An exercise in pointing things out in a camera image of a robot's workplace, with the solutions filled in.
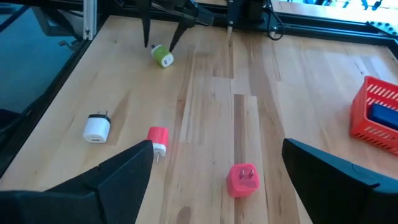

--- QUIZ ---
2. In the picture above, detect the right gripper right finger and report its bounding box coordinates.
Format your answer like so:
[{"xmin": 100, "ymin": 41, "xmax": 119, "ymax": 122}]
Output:
[{"xmin": 281, "ymin": 138, "xmax": 398, "ymax": 224}]

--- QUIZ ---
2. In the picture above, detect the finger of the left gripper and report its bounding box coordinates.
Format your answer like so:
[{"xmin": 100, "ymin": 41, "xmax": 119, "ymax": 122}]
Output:
[
  {"xmin": 136, "ymin": 0, "xmax": 152, "ymax": 49},
  {"xmin": 169, "ymin": 15, "xmax": 198, "ymax": 53}
]

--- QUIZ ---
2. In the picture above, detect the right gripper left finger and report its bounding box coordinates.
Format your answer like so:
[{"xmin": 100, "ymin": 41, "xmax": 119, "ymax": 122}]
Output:
[{"xmin": 0, "ymin": 139, "xmax": 155, "ymax": 224}]

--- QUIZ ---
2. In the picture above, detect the green and white adapter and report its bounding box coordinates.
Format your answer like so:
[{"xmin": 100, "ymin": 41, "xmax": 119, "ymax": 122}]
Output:
[{"xmin": 150, "ymin": 44, "xmax": 175, "ymax": 68}]

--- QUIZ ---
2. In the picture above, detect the white USB wall adapter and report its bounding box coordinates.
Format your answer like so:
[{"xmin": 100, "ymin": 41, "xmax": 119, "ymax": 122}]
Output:
[{"xmin": 82, "ymin": 110, "xmax": 112, "ymax": 144}]

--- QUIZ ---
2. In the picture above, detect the pink cube wall adapter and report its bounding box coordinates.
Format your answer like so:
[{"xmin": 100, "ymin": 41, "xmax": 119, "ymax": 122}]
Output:
[{"xmin": 226, "ymin": 162, "xmax": 261, "ymax": 199}]

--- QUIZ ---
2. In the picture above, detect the dark blue digital timer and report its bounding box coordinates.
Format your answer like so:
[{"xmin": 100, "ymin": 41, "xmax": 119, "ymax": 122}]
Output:
[{"xmin": 368, "ymin": 103, "xmax": 398, "ymax": 131}]

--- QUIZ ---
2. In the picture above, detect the pink and white adapter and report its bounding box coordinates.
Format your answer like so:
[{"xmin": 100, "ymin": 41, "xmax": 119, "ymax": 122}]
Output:
[{"xmin": 146, "ymin": 126, "xmax": 170, "ymax": 163}]

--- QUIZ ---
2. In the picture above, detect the red plastic mesh basket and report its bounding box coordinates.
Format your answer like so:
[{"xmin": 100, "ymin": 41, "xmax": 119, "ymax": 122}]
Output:
[{"xmin": 349, "ymin": 75, "xmax": 398, "ymax": 157}]

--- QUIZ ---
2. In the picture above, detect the silver aluminium post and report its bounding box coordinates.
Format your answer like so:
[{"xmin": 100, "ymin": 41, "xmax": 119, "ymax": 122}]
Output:
[{"xmin": 83, "ymin": 0, "xmax": 98, "ymax": 40}]

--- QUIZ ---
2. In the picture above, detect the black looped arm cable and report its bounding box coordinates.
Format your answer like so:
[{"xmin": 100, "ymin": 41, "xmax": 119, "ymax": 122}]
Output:
[{"xmin": 266, "ymin": 0, "xmax": 284, "ymax": 41}]

